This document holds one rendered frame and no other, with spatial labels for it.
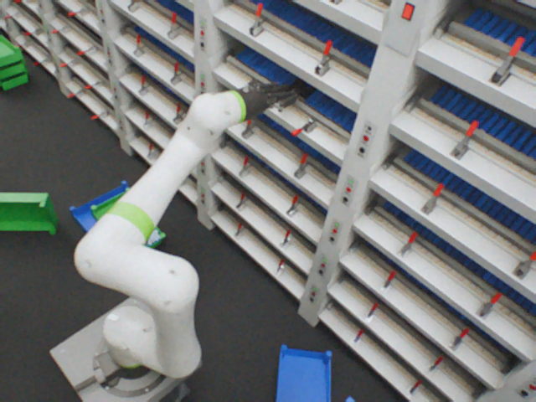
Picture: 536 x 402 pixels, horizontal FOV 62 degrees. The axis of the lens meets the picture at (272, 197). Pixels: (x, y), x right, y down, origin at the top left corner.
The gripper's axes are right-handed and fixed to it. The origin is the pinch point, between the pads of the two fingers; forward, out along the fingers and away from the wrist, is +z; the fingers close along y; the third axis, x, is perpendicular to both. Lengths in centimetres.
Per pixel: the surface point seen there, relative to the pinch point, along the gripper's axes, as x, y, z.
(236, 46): 1.6, 33.9, 5.6
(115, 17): 18, 104, 0
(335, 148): 7.9, -21.7, -2.5
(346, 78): -13.3, -17.5, -3.2
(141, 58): 28, 83, 0
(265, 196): 47.9, 2.2, 2.8
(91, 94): 83, 150, 11
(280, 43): -12.7, 6.6, -4.3
